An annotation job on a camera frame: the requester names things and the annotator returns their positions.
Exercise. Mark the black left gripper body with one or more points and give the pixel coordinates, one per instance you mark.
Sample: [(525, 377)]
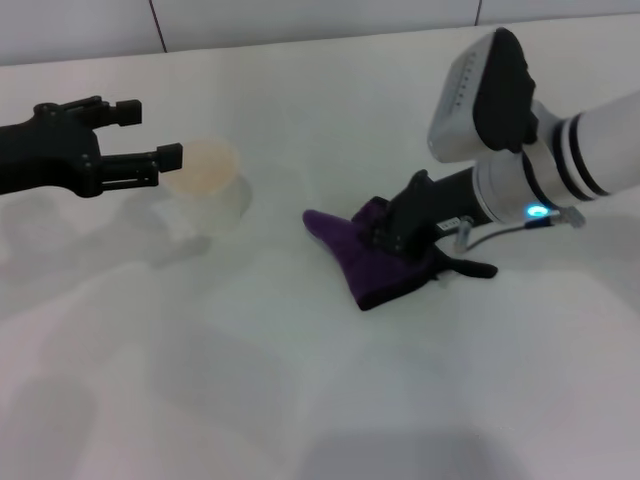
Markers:
[(42, 155)]

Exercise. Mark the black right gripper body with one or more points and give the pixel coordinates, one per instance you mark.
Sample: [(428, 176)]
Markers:
[(430, 210)]

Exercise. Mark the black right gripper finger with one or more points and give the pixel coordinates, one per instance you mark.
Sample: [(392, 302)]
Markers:
[(395, 247), (382, 215)]

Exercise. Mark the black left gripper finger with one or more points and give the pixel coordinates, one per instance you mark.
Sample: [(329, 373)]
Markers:
[(129, 112), (169, 157)]

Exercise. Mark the purple rag with black trim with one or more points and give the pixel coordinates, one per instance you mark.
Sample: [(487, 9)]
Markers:
[(370, 265)]

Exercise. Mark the white paper cup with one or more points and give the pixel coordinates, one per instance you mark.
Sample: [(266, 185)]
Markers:
[(205, 180)]

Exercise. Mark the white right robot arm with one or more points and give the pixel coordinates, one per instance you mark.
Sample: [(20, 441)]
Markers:
[(530, 135)]

